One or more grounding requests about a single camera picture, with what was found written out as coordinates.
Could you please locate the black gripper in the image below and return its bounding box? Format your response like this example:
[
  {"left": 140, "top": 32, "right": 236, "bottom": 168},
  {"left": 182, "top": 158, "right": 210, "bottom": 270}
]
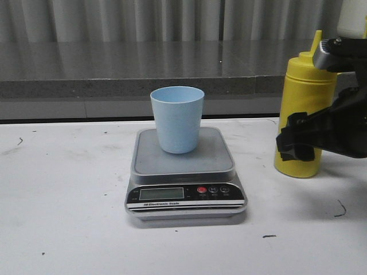
[{"left": 276, "top": 37, "right": 366, "bottom": 162}]

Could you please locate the light blue plastic cup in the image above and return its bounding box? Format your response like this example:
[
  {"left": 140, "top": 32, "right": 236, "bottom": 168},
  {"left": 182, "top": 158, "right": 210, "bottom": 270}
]
[{"left": 150, "top": 86, "right": 204, "bottom": 154}]

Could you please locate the silver electronic kitchen scale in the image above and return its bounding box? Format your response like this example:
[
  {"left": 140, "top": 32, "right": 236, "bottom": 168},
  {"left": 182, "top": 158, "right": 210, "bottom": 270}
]
[{"left": 125, "top": 127, "right": 248, "bottom": 220}]

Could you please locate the white container in background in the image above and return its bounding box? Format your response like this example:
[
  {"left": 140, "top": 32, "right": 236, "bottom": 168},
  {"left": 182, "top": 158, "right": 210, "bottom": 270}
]
[{"left": 337, "top": 0, "right": 366, "bottom": 39}]

